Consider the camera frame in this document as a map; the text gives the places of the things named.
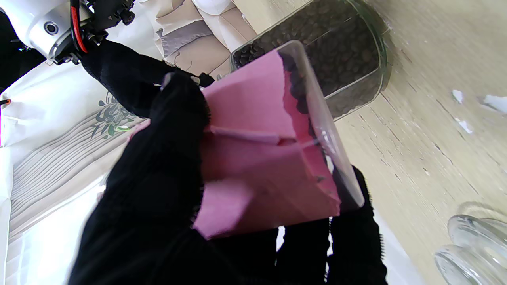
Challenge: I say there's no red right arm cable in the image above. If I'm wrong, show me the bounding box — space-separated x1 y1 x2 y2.
70 0 89 54

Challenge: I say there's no glass jar of coffee beans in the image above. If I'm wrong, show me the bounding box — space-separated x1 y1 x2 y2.
230 0 392 120

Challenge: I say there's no beige pleated curtain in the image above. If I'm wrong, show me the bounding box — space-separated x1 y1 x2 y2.
8 111 149 243

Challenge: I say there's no white sofa cushion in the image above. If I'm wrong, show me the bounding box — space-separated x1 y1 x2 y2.
192 0 237 16

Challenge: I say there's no pink square coffee jar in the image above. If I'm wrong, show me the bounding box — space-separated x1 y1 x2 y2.
192 40 365 240

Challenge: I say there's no beige sofa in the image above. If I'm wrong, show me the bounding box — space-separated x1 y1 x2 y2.
137 0 258 82

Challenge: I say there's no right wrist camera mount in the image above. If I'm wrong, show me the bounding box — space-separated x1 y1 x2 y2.
83 0 136 43

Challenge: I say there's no gray sofa cushion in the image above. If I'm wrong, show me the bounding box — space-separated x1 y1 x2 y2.
158 20 216 58

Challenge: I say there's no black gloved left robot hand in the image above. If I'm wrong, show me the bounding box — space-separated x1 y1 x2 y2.
69 72 389 285

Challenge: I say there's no tall leafy green plant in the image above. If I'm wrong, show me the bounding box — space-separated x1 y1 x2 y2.
90 92 138 140

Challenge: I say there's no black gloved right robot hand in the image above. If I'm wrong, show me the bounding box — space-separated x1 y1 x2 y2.
81 40 215 119

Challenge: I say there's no clear glass jar lid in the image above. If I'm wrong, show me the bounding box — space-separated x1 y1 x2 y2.
434 202 507 285

